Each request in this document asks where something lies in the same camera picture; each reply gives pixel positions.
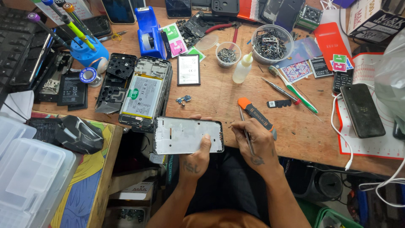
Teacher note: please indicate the blue capped screwdriver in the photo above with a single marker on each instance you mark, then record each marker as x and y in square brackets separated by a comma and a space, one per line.
[52, 8]

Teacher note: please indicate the person's orange shirt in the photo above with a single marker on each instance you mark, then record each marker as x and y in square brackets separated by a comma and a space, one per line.
[221, 220]

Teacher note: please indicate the white red-edged repair mat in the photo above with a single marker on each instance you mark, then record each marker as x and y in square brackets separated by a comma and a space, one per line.
[373, 145]

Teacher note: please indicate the heap of black phone parts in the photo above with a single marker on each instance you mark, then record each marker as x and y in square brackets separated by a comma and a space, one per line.
[53, 79]

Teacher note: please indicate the clear plastic lid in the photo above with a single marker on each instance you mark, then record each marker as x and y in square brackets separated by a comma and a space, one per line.
[207, 42]

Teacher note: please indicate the black phone back frame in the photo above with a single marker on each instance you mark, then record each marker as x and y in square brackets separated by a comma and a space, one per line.
[115, 79]

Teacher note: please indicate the black keypad smartphone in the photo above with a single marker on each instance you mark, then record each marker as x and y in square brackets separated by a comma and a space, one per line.
[362, 110]

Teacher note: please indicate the white plastic bag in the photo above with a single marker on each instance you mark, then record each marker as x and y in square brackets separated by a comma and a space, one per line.
[392, 79]

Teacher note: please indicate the blue patterned card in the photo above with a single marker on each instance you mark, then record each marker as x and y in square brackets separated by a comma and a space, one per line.
[296, 71]

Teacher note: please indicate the orange capped screwdriver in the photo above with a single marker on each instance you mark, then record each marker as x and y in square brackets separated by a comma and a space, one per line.
[77, 19]

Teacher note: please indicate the heap of dark phones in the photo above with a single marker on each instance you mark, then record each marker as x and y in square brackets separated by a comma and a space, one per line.
[284, 12]

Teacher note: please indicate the person's black trousers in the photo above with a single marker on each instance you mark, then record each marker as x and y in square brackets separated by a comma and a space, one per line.
[231, 180]

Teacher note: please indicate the small blue flex board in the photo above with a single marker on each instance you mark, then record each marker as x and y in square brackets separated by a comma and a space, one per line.
[183, 99]

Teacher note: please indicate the silver phone frame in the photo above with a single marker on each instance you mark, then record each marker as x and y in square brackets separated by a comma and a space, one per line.
[186, 135]

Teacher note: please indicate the black round speaker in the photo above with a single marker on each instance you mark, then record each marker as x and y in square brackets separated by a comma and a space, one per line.
[319, 182]

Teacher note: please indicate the blue tape dispenser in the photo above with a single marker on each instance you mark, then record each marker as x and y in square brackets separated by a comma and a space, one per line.
[148, 28]

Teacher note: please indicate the colourful mouse pad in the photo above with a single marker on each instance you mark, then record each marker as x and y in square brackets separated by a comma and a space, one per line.
[85, 183]

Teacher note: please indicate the printed cardboard box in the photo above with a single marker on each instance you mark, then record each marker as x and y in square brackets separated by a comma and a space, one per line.
[376, 22]

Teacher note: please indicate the orange red packet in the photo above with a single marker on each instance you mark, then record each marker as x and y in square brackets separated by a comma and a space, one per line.
[248, 9]

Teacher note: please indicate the large green pink wipe packet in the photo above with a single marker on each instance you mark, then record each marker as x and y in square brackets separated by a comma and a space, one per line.
[174, 41]

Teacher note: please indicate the green plastic bin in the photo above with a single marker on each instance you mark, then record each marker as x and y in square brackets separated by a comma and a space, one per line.
[335, 218]

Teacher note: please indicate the black phone with cracked screen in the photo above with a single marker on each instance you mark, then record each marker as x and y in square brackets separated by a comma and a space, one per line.
[178, 8]

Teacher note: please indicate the silver screwdriver with red tip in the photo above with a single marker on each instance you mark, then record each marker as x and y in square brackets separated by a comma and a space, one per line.
[280, 89]

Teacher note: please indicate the purple capped screwdriver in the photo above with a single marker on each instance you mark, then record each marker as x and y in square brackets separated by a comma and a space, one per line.
[47, 30]

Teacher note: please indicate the black phone with dark screen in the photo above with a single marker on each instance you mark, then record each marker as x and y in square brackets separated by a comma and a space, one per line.
[118, 11]

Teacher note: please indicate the red phone cover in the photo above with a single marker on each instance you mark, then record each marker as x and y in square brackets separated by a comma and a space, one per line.
[329, 41]

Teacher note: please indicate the blue round screwdriver holder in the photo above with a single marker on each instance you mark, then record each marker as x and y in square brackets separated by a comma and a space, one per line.
[87, 52]

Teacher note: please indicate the small black feature phone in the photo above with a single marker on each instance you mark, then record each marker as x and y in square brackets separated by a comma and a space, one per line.
[342, 80]

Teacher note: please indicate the clear squeeze bottle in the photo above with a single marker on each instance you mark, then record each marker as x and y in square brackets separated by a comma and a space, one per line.
[241, 71]

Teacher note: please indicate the black battery with white label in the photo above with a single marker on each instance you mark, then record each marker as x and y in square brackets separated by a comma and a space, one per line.
[188, 69]

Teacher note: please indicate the small plastic cup of screws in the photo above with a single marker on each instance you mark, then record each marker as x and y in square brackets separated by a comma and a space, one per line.
[227, 55]

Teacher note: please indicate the black keyboard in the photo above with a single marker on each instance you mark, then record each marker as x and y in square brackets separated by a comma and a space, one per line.
[15, 47]

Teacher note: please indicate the opened phone with battery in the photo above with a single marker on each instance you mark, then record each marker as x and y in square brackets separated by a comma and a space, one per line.
[142, 95]

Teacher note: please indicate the black phone case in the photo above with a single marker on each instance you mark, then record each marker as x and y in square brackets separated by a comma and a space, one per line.
[225, 7]

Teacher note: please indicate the green white toothbrush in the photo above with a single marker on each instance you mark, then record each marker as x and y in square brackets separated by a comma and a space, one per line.
[296, 91]

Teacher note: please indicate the green framed cooling fan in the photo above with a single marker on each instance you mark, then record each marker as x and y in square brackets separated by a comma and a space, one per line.
[309, 17]

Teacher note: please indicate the green pink wipe packets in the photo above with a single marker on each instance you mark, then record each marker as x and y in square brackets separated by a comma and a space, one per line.
[340, 63]

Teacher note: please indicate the person's right hand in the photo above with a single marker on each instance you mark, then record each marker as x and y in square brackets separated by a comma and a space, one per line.
[262, 142]

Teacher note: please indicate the small black labelled part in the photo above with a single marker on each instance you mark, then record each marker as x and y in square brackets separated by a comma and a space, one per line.
[280, 103]

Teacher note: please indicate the clear plastic organizer boxes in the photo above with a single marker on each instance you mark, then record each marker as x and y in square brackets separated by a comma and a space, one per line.
[28, 177]

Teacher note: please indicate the heap of black circuit boards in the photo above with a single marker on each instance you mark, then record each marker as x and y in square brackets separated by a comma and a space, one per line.
[191, 30]

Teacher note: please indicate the metal tweezers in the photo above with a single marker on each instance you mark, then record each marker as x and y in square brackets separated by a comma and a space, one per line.
[250, 142]

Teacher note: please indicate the plastic bowl of metal trays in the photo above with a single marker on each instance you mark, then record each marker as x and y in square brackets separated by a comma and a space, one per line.
[270, 44]

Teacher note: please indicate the black grey phone battery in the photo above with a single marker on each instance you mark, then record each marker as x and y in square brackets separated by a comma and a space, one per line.
[320, 67]

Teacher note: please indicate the person's left hand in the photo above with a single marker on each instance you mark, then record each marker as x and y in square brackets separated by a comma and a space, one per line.
[193, 164]

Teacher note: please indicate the yellow shaft screwdriver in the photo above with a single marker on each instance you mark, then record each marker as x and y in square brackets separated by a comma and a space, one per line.
[80, 36]

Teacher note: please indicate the orange black pry tool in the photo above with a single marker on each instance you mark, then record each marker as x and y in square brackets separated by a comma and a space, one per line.
[253, 110]

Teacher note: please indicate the small white cardboard box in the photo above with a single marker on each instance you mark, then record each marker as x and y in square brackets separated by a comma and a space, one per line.
[134, 190]

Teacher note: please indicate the black grey computer mouse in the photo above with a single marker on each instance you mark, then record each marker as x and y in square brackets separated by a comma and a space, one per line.
[79, 134]

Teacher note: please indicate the shiny protective film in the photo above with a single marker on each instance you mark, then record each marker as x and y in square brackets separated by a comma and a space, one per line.
[303, 50]

